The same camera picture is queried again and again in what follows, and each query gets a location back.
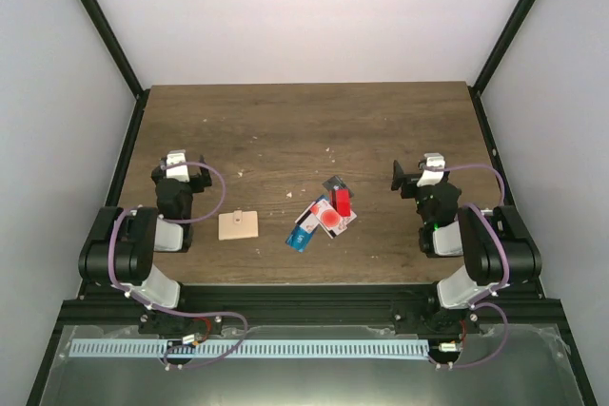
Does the beige leather card holder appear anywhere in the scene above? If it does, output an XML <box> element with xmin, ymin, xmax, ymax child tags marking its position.
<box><xmin>218</xmin><ymin>210</ymin><xmax>259</xmax><ymax>241</ymax></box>

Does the red card black stripe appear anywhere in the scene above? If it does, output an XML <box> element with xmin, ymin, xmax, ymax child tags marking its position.
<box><xmin>330</xmin><ymin>188</ymin><xmax>351</xmax><ymax>218</ymax></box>

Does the white card red circle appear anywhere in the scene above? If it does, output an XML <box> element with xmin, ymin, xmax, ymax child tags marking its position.
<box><xmin>310</xmin><ymin>199</ymin><xmax>348</xmax><ymax>239</ymax></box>

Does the blue VIP card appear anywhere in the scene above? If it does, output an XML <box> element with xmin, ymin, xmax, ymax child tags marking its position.
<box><xmin>285</xmin><ymin>225</ymin><xmax>317</xmax><ymax>252</ymax></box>

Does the white card pink pattern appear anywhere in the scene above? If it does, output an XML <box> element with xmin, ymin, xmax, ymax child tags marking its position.
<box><xmin>344</xmin><ymin>210</ymin><xmax>357</xmax><ymax>225</ymax></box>

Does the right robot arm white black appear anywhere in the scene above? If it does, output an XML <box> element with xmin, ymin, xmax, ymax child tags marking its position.
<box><xmin>391</xmin><ymin>153</ymin><xmax>542</xmax><ymax>333</ymax></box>

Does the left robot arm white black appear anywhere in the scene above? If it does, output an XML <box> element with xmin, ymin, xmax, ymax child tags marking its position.
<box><xmin>78</xmin><ymin>149</ymin><xmax>213</xmax><ymax>334</ymax></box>

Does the black VIP card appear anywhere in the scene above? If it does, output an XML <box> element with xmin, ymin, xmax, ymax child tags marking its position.
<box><xmin>323</xmin><ymin>175</ymin><xmax>354</xmax><ymax>198</ymax></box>

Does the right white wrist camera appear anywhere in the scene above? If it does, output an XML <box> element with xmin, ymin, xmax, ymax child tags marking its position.
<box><xmin>417</xmin><ymin>153</ymin><xmax>445</xmax><ymax>187</ymax></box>

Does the black aluminium front rail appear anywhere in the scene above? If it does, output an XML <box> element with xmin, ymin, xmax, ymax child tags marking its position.
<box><xmin>59</xmin><ymin>281</ymin><xmax>562</xmax><ymax>331</ymax></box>

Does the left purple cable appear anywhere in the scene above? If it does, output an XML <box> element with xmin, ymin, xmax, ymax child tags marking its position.
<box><xmin>108</xmin><ymin>161</ymin><xmax>248</xmax><ymax>372</ymax></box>

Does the light blue slotted cable duct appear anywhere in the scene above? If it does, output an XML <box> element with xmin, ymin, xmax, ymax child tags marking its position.
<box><xmin>69</xmin><ymin>338</ymin><xmax>429</xmax><ymax>360</ymax></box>

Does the left black frame post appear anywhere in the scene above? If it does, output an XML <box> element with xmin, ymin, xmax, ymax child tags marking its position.
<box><xmin>51</xmin><ymin>0</ymin><xmax>146</xmax><ymax>98</ymax></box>

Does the black frame post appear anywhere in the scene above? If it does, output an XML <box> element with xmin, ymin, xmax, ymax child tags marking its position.
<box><xmin>470</xmin><ymin>0</ymin><xmax>565</xmax><ymax>93</ymax></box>
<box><xmin>51</xmin><ymin>0</ymin><xmax>146</xmax><ymax>98</ymax></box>

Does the right black frame post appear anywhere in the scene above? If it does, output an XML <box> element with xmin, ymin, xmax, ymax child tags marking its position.
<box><xmin>470</xmin><ymin>0</ymin><xmax>565</xmax><ymax>93</ymax></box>

